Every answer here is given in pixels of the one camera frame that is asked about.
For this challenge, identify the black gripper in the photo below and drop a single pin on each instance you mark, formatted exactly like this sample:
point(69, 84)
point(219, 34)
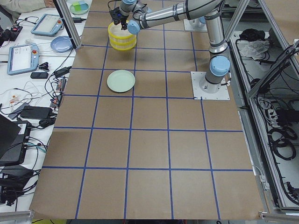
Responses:
point(122, 17)

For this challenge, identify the yellow rimmed bamboo steamer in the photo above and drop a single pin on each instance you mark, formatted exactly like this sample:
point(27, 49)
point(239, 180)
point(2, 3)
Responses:
point(123, 44)

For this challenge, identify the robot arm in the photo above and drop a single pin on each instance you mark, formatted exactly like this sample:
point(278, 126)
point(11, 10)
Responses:
point(197, 15)

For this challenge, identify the green bowl with sponges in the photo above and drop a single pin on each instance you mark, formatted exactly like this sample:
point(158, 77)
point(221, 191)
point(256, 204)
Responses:
point(79, 7)

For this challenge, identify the pale green plate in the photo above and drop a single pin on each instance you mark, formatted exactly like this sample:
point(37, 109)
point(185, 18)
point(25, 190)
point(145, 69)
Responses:
point(121, 81)

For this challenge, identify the blue plate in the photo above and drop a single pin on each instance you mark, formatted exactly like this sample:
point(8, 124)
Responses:
point(61, 44)

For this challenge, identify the blue teach pendant far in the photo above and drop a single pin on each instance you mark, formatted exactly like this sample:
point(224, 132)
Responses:
point(47, 25)

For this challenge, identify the blue teach pendant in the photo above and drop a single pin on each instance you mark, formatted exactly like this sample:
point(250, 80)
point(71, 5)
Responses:
point(22, 59)
point(47, 25)

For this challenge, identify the blue teach pendant near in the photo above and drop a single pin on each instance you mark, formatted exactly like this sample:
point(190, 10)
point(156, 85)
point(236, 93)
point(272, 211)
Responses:
point(22, 59)

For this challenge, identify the black power adapter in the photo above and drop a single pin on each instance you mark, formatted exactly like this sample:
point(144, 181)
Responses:
point(35, 112)

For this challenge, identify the white crumpled cloth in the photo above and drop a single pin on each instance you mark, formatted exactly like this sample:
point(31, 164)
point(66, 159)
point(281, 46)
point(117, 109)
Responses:
point(255, 50)

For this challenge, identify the black laptop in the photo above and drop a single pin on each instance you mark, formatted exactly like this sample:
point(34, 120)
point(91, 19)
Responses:
point(13, 138)

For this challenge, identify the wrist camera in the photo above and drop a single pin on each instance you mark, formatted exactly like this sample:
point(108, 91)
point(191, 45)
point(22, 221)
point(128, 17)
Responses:
point(115, 13)

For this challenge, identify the aluminium frame post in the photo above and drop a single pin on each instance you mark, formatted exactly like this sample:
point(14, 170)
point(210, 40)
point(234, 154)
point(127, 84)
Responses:
point(69, 25)

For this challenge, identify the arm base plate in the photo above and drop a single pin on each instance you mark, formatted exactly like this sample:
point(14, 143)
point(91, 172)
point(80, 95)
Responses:
point(196, 25)
point(203, 90)

